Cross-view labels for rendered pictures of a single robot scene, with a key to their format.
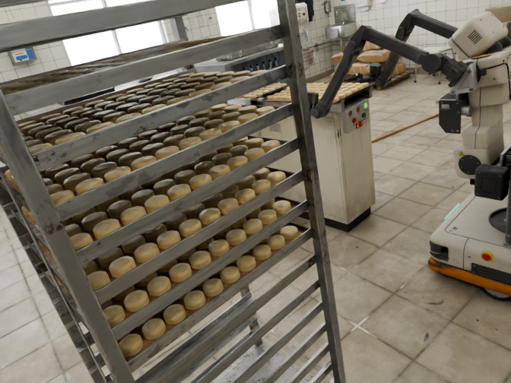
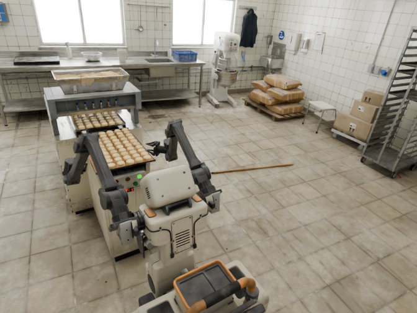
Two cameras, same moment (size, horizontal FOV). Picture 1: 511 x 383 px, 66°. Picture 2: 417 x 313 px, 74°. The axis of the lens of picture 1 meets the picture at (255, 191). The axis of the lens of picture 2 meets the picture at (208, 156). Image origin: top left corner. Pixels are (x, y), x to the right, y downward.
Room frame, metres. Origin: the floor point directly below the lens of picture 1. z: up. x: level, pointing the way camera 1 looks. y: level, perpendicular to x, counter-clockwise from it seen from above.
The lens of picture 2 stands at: (0.79, -1.35, 1.90)
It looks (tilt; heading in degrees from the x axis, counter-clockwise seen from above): 29 degrees down; 5
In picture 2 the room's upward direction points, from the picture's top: 5 degrees clockwise
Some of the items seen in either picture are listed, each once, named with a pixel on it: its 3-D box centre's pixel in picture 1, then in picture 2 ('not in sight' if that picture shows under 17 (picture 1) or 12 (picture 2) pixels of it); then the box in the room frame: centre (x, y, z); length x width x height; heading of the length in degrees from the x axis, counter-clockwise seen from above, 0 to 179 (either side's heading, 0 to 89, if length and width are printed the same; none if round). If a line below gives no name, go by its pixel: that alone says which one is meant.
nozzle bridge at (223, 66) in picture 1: (252, 77); (95, 108); (2.98, -0.16, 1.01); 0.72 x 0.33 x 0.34; 128
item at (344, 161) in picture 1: (315, 156); (117, 191); (2.58, -0.47, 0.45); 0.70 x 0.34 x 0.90; 38
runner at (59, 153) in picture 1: (182, 108); not in sight; (0.78, 0.11, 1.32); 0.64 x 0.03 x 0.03; 128
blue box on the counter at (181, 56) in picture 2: not in sight; (185, 55); (6.29, -0.31, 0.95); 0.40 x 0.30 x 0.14; 126
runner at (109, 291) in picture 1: (214, 224); not in sight; (0.78, 0.11, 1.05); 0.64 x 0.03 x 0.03; 128
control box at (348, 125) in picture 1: (356, 115); (127, 182); (2.29, -0.69, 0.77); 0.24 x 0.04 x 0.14; 128
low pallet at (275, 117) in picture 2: (368, 80); (273, 108); (6.44, -2.19, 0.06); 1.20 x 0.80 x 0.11; 35
